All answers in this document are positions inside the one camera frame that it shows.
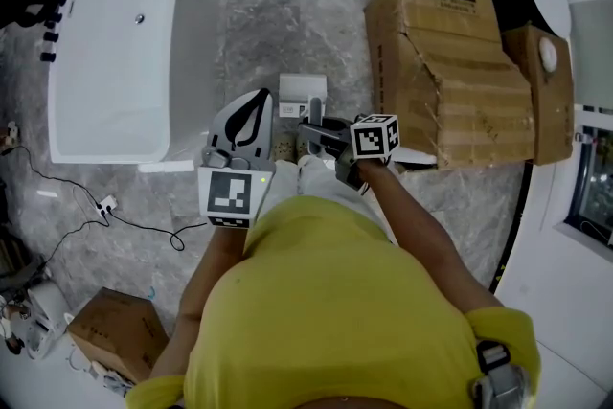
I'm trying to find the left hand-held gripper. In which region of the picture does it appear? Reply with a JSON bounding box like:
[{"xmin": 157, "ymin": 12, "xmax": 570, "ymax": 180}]
[{"xmin": 197, "ymin": 88, "xmax": 276, "ymax": 230}]

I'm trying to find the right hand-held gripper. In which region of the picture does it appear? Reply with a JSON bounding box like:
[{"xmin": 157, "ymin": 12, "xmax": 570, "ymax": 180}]
[{"xmin": 297, "ymin": 112, "xmax": 400, "ymax": 193}]

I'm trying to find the person's right forearm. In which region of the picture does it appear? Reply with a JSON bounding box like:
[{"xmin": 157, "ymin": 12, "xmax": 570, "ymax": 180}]
[{"xmin": 356, "ymin": 157, "xmax": 504, "ymax": 317}]

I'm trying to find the person's left forearm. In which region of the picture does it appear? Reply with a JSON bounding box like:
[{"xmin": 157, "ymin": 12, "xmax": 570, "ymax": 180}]
[{"xmin": 150, "ymin": 224, "xmax": 250, "ymax": 382}]

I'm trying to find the person's left shoe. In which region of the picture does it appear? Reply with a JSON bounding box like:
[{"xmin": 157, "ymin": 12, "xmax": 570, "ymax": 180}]
[{"xmin": 273, "ymin": 132, "xmax": 298, "ymax": 162}]

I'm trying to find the white foam piece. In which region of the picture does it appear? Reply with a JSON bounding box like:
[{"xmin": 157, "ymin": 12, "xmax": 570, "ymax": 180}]
[{"xmin": 392, "ymin": 147, "xmax": 438, "ymax": 167}]

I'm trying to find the large torn cardboard box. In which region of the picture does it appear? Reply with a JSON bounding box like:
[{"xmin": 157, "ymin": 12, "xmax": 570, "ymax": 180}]
[{"xmin": 363, "ymin": 0, "xmax": 536, "ymax": 171}]

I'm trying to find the white power strip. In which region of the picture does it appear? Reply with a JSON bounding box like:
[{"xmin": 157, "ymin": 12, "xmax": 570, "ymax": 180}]
[{"xmin": 95, "ymin": 194, "xmax": 119, "ymax": 216}]

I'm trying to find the white rectangular bathtub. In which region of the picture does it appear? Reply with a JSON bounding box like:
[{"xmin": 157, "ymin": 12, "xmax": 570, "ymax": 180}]
[{"xmin": 47, "ymin": 0, "xmax": 231, "ymax": 165}]

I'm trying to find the yellow shirt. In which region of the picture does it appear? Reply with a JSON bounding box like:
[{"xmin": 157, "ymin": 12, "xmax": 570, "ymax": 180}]
[{"xmin": 125, "ymin": 195, "xmax": 541, "ymax": 409}]

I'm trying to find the flat cardboard box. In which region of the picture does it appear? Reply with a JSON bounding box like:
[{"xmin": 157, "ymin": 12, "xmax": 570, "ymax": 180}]
[{"xmin": 500, "ymin": 24, "xmax": 575, "ymax": 167}]

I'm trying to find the small cardboard box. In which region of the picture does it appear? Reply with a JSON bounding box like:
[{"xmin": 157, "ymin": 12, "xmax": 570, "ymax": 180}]
[{"xmin": 66, "ymin": 286, "xmax": 170, "ymax": 385}]

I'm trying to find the white round object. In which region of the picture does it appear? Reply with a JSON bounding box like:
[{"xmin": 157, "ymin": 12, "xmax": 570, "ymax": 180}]
[{"xmin": 538, "ymin": 36, "xmax": 559, "ymax": 73}]

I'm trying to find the white floor appliance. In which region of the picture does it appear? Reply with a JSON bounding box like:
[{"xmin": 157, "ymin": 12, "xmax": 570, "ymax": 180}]
[{"xmin": 26, "ymin": 280, "xmax": 73, "ymax": 360}]

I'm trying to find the black framed window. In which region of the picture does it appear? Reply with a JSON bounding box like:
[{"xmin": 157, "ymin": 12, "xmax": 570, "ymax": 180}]
[{"xmin": 564, "ymin": 124, "xmax": 613, "ymax": 250}]

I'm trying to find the black power cable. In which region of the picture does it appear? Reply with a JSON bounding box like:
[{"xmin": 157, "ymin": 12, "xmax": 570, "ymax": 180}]
[{"xmin": 13, "ymin": 146, "xmax": 102, "ymax": 210}]

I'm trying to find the grey shoulder strap device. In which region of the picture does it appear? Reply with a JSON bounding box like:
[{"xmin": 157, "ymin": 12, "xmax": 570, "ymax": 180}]
[{"xmin": 471, "ymin": 339, "xmax": 531, "ymax": 409}]

